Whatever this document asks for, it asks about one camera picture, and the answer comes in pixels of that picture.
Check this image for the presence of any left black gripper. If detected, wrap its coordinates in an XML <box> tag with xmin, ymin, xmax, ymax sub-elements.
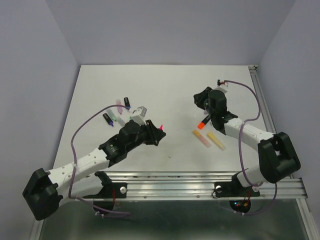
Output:
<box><xmin>125</xmin><ymin>119</ymin><xmax>165</xmax><ymax>152</ymax></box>

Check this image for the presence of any black highlighter orange cap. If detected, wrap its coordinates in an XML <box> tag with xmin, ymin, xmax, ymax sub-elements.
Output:
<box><xmin>197</xmin><ymin>115</ymin><xmax>211</xmax><ymax>130</ymax></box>

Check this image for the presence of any pastel green highlighter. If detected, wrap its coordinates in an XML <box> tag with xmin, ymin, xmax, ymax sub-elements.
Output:
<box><xmin>106</xmin><ymin>108</ymin><xmax>117</xmax><ymax>122</ymax></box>

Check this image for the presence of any black highlighter purple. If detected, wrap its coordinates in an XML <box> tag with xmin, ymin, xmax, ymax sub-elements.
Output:
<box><xmin>102</xmin><ymin>113</ymin><xmax>114</xmax><ymax>127</ymax></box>

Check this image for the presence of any black highlighter blue tip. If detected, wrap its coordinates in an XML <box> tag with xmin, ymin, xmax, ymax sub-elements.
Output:
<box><xmin>123</xmin><ymin>97</ymin><xmax>131</xmax><ymax>111</ymax></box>

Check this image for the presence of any pastel pink highlighter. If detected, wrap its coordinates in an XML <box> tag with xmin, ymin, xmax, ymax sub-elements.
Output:
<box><xmin>192</xmin><ymin>129</ymin><xmax>211</xmax><ymax>148</ymax></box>

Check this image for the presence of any pastel purple highlighter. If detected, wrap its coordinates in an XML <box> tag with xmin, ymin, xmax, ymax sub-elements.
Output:
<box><xmin>115</xmin><ymin>99</ymin><xmax>123</xmax><ymax>114</ymax></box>

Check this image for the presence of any pastel orange highlighter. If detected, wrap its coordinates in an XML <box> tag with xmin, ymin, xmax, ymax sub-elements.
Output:
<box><xmin>116</xmin><ymin>116</ymin><xmax>126</xmax><ymax>127</ymax></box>

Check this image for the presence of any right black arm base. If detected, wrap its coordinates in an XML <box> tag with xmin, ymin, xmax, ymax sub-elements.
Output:
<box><xmin>211</xmin><ymin>181</ymin><xmax>260</xmax><ymax>199</ymax></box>

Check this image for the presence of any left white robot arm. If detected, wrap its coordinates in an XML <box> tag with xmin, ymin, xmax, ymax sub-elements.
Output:
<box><xmin>22</xmin><ymin>120</ymin><xmax>166</xmax><ymax>221</ymax></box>

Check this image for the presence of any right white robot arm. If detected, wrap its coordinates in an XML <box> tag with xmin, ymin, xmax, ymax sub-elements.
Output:
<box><xmin>193</xmin><ymin>87</ymin><xmax>301</xmax><ymax>196</ymax></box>

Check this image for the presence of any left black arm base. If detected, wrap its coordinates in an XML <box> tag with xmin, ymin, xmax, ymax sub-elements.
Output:
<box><xmin>83</xmin><ymin>182</ymin><xmax>128</xmax><ymax>199</ymax></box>

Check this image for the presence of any pastel yellow highlighter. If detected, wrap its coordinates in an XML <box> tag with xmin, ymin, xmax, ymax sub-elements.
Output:
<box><xmin>207</xmin><ymin>132</ymin><xmax>226</xmax><ymax>151</ymax></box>

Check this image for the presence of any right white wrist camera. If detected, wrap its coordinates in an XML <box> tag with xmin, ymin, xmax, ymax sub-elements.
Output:
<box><xmin>215</xmin><ymin>79</ymin><xmax>229</xmax><ymax>94</ymax></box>

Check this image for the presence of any aluminium frame rail front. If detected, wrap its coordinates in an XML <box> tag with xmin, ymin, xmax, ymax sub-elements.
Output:
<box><xmin>39</xmin><ymin>171</ymin><xmax>309</xmax><ymax>201</ymax></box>

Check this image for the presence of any aluminium rail right side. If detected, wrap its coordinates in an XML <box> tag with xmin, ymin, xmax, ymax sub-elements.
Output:
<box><xmin>248</xmin><ymin>65</ymin><xmax>277</xmax><ymax>133</ymax></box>

